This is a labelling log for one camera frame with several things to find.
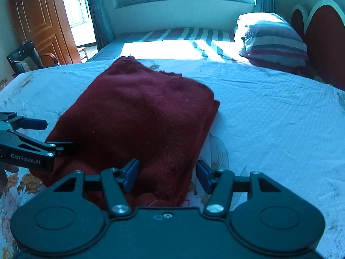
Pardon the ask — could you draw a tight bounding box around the dark red knit sweater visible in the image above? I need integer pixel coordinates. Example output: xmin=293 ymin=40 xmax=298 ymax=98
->
xmin=31 ymin=56 xmax=220 ymax=206

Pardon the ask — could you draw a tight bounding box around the black leather armchair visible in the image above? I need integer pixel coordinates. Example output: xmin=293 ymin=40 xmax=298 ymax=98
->
xmin=6 ymin=40 xmax=60 ymax=78

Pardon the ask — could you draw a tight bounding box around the brown wooden door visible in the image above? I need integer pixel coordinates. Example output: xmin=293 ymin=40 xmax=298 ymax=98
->
xmin=9 ymin=0 xmax=81 ymax=65

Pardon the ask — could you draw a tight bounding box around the striped bed sheet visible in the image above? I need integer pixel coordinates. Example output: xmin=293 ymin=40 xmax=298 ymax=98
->
xmin=91 ymin=27 xmax=240 ymax=62

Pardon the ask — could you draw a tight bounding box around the striped pillow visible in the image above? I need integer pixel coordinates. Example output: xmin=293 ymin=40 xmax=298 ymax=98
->
xmin=234 ymin=12 xmax=308 ymax=68

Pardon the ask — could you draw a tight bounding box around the blue curtain left of window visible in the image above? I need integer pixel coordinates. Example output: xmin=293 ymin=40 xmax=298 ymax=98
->
xmin=87 ymin=0 xmax=114 ymax=51

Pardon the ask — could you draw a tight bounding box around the red heart-shaped headboard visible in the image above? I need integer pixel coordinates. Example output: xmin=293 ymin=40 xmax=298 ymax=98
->
xmin=289 ymin=0 xmax=344 ymax=90

